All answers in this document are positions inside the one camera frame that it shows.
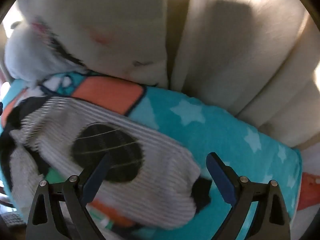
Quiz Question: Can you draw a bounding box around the white plush pillow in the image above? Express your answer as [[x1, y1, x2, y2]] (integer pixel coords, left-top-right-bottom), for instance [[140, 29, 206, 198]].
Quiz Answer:
[[4, 0, 173, 88]]

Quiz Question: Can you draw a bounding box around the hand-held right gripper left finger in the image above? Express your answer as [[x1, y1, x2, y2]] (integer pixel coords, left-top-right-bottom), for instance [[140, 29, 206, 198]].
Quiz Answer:
[[26, 152, 111, 240]]

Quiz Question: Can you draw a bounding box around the cream sofa cushion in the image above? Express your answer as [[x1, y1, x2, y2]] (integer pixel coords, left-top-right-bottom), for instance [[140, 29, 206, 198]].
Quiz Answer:
[[166, 0, 320, 147]]

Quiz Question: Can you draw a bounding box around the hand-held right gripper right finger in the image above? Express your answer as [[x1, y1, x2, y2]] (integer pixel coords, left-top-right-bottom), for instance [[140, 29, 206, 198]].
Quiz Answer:
[[206, 152, 292, 240]]

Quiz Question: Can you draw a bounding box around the teal star printed blanket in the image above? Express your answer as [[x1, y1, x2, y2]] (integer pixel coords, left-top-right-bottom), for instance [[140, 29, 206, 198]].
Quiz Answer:
[[0, 71, 302, 240]]

